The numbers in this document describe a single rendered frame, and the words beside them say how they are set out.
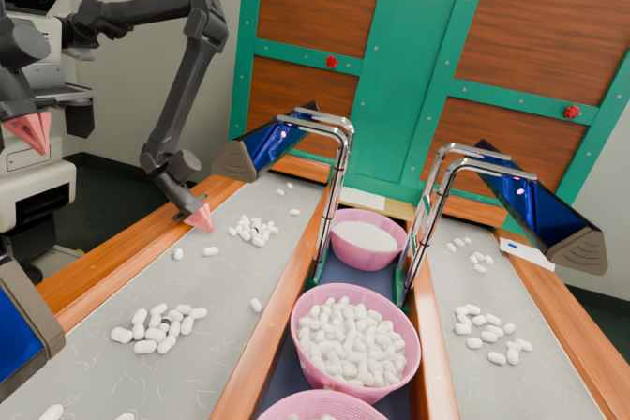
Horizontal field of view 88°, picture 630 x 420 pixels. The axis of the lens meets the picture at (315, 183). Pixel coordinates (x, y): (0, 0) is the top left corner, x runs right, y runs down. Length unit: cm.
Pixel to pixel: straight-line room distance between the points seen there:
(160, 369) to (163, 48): 232
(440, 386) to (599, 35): 116
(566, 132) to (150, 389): 139
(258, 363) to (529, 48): 122
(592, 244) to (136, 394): 72
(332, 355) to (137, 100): 252
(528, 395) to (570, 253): 34
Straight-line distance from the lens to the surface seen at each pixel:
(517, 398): 83
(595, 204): 271
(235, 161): 57
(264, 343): 67
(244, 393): 61
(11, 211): 121
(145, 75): 283
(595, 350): 105
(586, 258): 64
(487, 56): 132
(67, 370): 71
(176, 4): 101
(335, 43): 130
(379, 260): 103
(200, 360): 68
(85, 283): 81
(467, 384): 79
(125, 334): 70
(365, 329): 80
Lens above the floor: 127
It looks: 22 degrees down
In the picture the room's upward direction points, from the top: 12 degrees clockwise
